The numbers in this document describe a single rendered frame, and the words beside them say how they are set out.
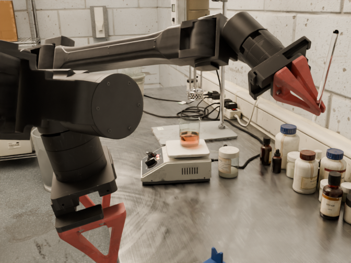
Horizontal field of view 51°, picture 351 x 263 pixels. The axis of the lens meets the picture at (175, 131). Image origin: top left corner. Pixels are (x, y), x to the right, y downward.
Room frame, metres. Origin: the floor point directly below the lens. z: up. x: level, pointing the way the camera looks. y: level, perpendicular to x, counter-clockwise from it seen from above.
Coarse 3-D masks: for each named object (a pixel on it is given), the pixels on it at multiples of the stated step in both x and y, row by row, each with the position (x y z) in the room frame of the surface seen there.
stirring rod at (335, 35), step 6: (336, 30) 0.39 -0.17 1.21; (336, 36) 0.39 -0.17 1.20; (330, 42) 0.40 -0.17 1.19; (330, 48) 0.40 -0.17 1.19; (330, 54) 0.41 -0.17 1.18; (330, 60) 0.41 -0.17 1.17; (324, 72) 0.43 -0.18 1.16; (324, 78) 0.44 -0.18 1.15; (324, 84) 0.45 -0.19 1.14; (318, 96) 0.47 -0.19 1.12; (318, 102) 0.48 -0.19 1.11; (312, 120) 0.52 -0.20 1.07
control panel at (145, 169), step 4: (160, 148) 1.06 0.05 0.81; (156, 152) 1.04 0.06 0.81; (160, 152) 1.02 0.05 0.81; (156, 156) 1.01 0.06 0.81; (160, 156) 1.00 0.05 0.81; (144, 160) 1.03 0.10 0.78; (156, 160) 0.99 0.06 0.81; (160, 160) 0.97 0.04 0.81; (144, 164) 1.00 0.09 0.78; (156, 164) 0.96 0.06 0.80; (160, 164) 0.94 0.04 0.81; (144, 168) 0.98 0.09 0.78; (148, 168) 0.96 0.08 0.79; (152, 168) 0.95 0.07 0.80; (144, 172) 0.95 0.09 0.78
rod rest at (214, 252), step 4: (212, 248) 0.60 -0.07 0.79; (212, 252) 0.60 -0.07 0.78; (216, 252) 0.60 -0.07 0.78; (220, 252) 0.59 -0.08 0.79; (212, 256) 0.60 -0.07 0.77; (216, 256) 0.59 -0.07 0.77; (220, 256) 0.58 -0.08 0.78; (208, 260) 0.60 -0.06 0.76; (212, 260) 0.60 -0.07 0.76; (216, 260) 0.59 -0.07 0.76; (220, 260) 0.58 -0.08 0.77
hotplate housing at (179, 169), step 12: (156, 168) 0.94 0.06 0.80; (168, 168) 0.94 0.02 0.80; (180, 168) 0.94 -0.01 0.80; (192, 168) 0.94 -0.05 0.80; (204, 168) 0.95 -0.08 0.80; (144, 180) 0.93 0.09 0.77; (156, 180) 0.94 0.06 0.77; (168, 180) 0.94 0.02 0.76; (180, 180) 0.94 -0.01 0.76; (192, 180) 0.95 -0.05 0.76; (204, 180) 0.95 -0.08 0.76
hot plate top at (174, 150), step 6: (168, 144) 1.03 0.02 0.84; (174, 144) 1.03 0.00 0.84; (204, 144) 1.02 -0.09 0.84; (168, 150) 0.98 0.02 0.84; (174, 150) 0.98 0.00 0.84; (180, 150) 0.98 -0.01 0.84; (186, 150) 0.98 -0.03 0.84; (192, 150) 0.98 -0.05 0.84; (198, 150) 0.97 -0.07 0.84; (204, 150) 0.97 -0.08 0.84; (168, 156) 0.95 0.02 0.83; (174, 156) 0.94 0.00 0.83; (180, 156) 0.95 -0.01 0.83; (186, 156) 0.95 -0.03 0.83; (192, 156) 0.95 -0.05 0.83; (198, 156) 0.95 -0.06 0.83; (204, 156) 0.95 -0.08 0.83
